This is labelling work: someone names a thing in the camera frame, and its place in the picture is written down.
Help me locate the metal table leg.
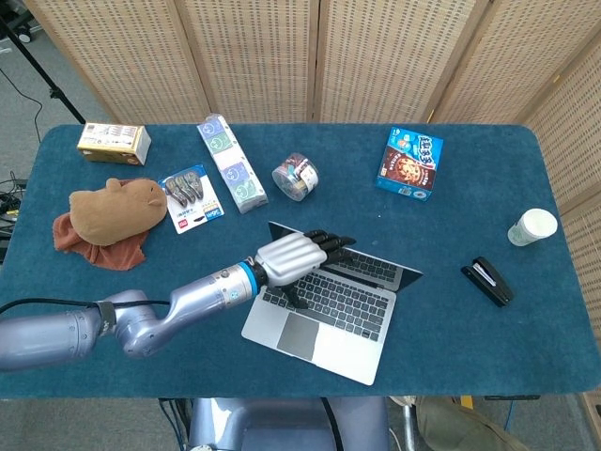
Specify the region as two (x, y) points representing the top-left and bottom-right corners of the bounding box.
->
(401, 397), (418, 451)

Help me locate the white and gold carton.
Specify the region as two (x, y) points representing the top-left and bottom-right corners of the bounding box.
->
(76, 122), (152, 166)

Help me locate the blue cookie box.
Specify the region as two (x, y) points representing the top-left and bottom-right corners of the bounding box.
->
(375, 126), (445, 204)

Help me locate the rust orange cloth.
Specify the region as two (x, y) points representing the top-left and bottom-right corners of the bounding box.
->
(52, 177), (156, 272)

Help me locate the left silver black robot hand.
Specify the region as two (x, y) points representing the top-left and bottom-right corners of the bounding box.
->
(252, 228), (358, 311)

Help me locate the silver laptop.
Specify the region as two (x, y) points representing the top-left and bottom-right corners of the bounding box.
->
(240, 220), (424, 387)

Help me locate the black stapler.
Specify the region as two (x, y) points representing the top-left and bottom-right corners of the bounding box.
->
(460, 256), (515, 308)

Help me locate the brown capybara plush toy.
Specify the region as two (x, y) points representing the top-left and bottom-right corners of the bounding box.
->
(69, 178), (169, 247)

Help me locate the white paper cup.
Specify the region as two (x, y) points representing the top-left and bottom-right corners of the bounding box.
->
(507, 208), (559, 247)

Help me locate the blue carpet table cover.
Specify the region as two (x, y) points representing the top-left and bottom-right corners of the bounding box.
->
(0, 122), (601, 400)

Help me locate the olive green bag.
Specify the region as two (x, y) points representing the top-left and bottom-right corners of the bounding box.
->
(415, 397), (532, 451)

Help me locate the correction tape blister pack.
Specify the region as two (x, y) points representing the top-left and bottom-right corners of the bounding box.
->
(158, 163), (225, 235)

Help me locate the black floor cable bundle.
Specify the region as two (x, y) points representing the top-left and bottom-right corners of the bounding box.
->
(0, 171), (30, 264)

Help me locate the clear jar of clips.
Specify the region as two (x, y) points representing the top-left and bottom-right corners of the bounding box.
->
(271, 151), (320, 203)

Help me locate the silver robot torso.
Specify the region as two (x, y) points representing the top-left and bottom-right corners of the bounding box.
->
(187, 397), (391, 451)

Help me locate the black tripod stand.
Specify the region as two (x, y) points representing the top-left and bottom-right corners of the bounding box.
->
(0, 12), (88, 125)

